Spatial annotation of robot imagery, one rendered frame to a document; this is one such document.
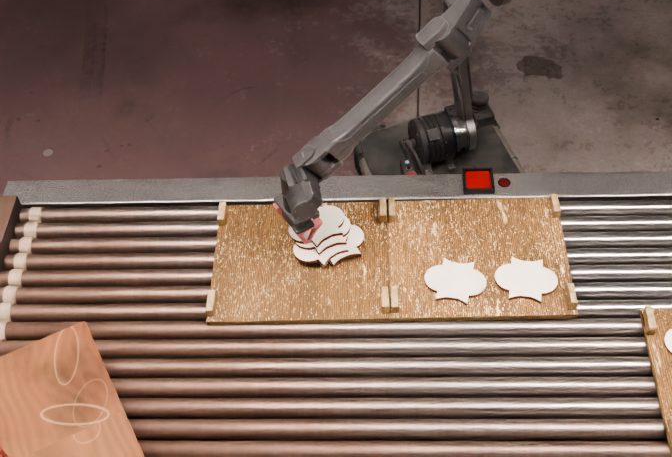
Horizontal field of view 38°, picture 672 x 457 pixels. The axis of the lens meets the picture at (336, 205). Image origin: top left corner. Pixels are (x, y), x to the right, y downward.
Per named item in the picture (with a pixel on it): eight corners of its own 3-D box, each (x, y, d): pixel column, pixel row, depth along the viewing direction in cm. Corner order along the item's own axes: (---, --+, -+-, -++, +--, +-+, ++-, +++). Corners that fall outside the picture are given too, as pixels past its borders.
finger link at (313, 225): (300, 255, 222) (296, 228, 215) (284, 236, 226) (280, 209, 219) (325, 242, 224) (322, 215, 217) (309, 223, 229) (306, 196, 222)
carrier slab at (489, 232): (387, 205, 239) (387, 201, 238) (555, 201, 237) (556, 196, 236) (390, 322, 216) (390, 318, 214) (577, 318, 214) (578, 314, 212)
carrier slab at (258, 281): (221, 209, 241) (220, 205, 240) (386, 205, 239) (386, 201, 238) (207, 326, 218) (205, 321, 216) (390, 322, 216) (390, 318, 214)
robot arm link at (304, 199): (335, 159, 215) (311, 141, 209) (350, 195, 207) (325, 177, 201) (295, 191, 219) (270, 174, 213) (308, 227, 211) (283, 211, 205)
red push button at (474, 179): (465, 174, 245) (465, 170, 244) (489, 174, 245) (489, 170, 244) (466, 192, 241) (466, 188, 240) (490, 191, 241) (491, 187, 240)
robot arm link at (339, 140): (464, 38, 207) (437, 10, 199) (476, 52, 203) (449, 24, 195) (319, 170, 217) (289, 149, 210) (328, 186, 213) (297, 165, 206)
